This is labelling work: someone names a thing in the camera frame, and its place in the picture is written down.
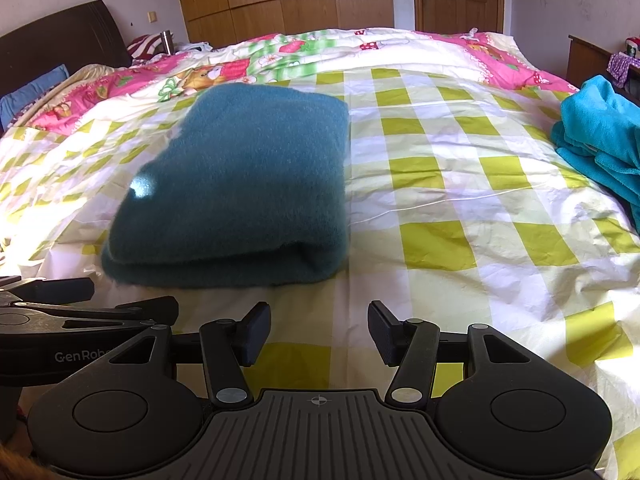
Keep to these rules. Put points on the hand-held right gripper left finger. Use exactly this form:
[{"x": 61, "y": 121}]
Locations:
[{"x": 256, "y": 332}]

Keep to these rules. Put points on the wooden cabinet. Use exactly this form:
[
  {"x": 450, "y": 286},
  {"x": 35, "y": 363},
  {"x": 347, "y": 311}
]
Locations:
[{"x": 590, "y": 62}]

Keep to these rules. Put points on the blue pillow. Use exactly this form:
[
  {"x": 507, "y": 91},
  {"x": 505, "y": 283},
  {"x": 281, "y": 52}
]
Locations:
[{"x": 30, "y": 92}]

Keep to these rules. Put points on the turquoise fleece cloth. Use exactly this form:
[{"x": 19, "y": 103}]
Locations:
[{"x": 605, "y": 135}]

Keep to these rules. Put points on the dark wooden headboard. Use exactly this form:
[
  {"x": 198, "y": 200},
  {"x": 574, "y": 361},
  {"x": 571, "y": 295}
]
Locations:
[{"x": 60, "y": 40}]

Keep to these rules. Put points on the wall socket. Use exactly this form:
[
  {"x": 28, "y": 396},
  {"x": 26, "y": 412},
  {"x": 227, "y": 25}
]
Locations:
[{"x": 152, "y": 16}]

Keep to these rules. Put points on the red white striped cloth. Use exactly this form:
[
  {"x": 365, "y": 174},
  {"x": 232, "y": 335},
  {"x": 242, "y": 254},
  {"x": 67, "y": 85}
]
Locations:
[{"x": 145, "y": 46}]

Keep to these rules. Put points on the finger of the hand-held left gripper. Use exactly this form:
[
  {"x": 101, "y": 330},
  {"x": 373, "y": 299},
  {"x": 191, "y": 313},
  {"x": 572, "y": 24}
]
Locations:
[
  {"x": 55, "y": 289},
  {"x": 147, "y": 306}
]

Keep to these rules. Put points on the dark teal towel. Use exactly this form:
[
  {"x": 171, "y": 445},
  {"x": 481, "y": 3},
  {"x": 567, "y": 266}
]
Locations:
[{"x": 240, "y": 180}]

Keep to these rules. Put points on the metal flask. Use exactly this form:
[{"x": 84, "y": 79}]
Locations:
[{"x": 166, "y": 42}]

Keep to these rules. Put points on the purple cloth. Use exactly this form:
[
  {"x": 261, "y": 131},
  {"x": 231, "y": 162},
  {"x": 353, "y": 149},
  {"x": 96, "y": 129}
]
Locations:
[{"x": 631, "y": 67}]

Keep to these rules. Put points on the green checked bed sheet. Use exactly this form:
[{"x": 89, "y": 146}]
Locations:
[{"x": 475, "y": 185}]

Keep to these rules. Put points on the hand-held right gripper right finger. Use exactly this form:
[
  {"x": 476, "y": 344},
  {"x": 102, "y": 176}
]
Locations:
[{"x": 382, "y": 332}]

